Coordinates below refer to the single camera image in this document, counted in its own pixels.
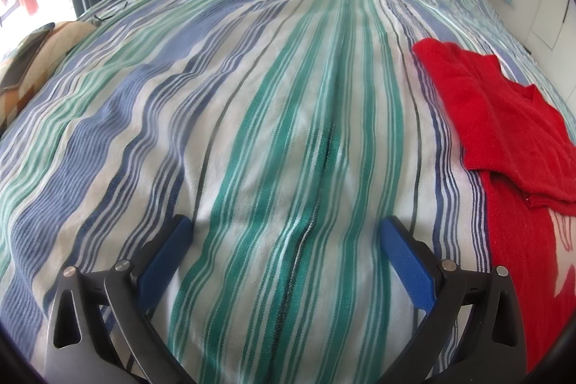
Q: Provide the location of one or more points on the red knit sweater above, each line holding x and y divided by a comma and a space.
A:
504, 132

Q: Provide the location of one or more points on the phone in brown case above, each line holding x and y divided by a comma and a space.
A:
24, 60

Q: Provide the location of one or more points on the striped bed sheet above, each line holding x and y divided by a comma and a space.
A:
270, 118

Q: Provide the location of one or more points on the white wardrobe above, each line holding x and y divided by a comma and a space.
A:
549, 6

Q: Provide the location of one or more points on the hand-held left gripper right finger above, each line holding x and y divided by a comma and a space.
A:
407, 260

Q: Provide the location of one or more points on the patterned pillow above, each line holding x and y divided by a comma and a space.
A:
67, 42

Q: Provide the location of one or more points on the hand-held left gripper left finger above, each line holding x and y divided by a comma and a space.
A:
164, 260

